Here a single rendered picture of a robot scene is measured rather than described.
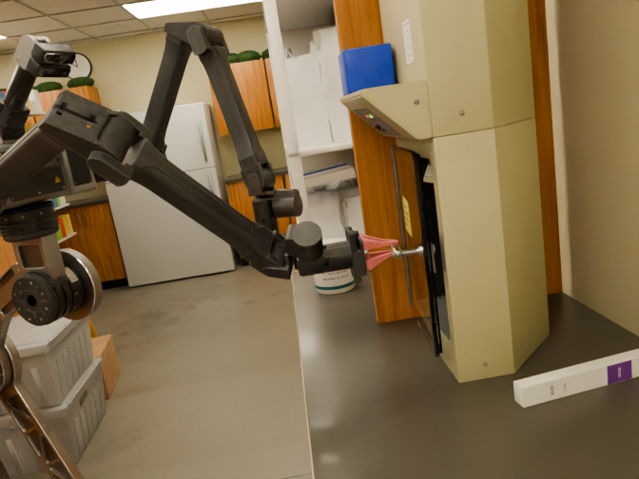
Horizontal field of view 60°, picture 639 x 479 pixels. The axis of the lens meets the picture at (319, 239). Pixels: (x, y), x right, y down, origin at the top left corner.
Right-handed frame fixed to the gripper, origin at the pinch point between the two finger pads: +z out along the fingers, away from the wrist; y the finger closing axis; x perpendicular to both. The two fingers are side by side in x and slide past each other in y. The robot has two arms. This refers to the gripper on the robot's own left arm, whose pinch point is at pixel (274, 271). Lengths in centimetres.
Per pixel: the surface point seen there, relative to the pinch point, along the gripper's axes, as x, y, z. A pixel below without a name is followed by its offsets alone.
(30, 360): 107, -123, 53
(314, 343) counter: -14.7, 7.3, 15.7
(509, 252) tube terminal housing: -45, 46, -9
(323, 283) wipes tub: 21.7, 13.2, 12.3
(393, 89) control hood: -46, 27, -41
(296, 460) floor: 81, -8, 110
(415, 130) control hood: -46, 30, -33
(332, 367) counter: -29.6, 10.4, 15.6
